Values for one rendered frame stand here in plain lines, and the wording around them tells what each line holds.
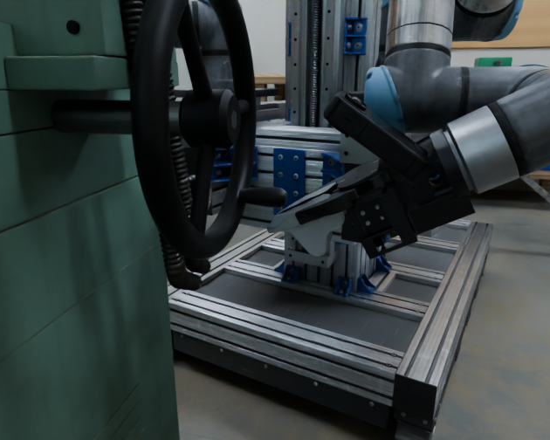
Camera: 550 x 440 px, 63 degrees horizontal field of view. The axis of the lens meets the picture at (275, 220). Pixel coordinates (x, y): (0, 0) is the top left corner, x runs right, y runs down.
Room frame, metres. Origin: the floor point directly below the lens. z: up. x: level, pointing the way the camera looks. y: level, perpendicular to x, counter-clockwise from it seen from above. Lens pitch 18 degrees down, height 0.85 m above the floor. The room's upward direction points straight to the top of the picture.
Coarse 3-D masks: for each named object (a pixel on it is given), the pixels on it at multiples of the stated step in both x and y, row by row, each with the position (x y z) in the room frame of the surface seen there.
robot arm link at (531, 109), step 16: (528, 80) 0.45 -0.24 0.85; (544, 80) 0.41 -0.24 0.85; (512, 96) 0.42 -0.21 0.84; (528, 96) 0.40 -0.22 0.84; (544, 96) 0.40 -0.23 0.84; (496, 112) 0.41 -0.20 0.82; (512, 112) 0.40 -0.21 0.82; (528, 112) 0.39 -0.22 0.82; (544, 112) 0.39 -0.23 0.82; (512, 128) 0.39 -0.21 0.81; (528, 128) 0.39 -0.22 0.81; (544, 128) 0.38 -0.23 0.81; (512, 144) 0.39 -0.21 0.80; (528, 144) 0.39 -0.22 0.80; (544, 144) 0.39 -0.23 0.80; (528, 160) 0.39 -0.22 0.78; (544, 160) 0.39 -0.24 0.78
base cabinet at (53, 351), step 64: (128, 192) 0.63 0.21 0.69; (0, 256) 0.40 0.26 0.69; (64, 256) 0.48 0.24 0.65; (128, 256) 0.61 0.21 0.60; (0, 320) 0.38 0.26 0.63; (64, 320) 0.46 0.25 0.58; (128, 320) 0.59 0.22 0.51; (0, 384) 0.36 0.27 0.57; (64, 384) 0.44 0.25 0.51; (128, 384) 0.57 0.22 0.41
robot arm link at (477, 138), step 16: (480, 112) 0.42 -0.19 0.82; (448, 128) 0.43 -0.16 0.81; (464, 128) 0.41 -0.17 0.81; (480, 128) 0.41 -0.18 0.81; (496, 128) 0.40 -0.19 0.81; (464, 144) 0.41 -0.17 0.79; (480, 144) 0.40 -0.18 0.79; (496, 144) 0.39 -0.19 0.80; (464, 160) 0.40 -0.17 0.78; (480, 160) 0.40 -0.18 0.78; (496, 160) 0.39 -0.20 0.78; (512, 160) 0.39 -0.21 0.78; (464, 176) 0.41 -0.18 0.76; (480, 176) 0.40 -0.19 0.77; (496, 176) 0.40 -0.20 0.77; (512, 176) 0.40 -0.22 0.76; (480, 192) 0.42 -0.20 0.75
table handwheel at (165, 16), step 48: (144, 48) 0.34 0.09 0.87; (192, 48) 0.42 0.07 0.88; (240, 48) 0.56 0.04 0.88; (144, 96) 0.33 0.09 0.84; (192, 96) 0.46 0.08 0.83; (240, 96) 0.59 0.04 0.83; (144, 144) 0.33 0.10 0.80; (192, 144) 0.46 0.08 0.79; (240, 144) 0.58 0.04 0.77; (144, 192) 0.34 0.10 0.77; (192, 240) 0.38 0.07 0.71
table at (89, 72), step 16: (0, 32) 0.44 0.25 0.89; (0, 48) 0.44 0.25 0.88; (16, 48) 0.46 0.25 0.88; (0, 64) 0.44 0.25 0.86; (16, 64) 0.44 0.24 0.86; (32, 64) 0.43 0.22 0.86; (48, 64) 0.43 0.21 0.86; (64, 64) 0.43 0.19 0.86; (80, 64) 0.42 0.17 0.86; (96, 64) 0.42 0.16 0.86; (112, 64) 0.45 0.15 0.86; (128, 64) 0.48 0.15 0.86; (176, 64) 0.59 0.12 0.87; (0, 80) 0.43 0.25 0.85; (16, 80) 0.44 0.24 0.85; (32, 80) 0.43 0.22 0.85; (48, 80) 0.43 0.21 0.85; (64, 80) 0.43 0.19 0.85; (80, 80) 0.42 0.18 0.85; (96, 80) 0.42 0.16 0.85; (112, 80) 0.44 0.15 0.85; (128, 80) 0.47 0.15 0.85; (176, 80) 0.59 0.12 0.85
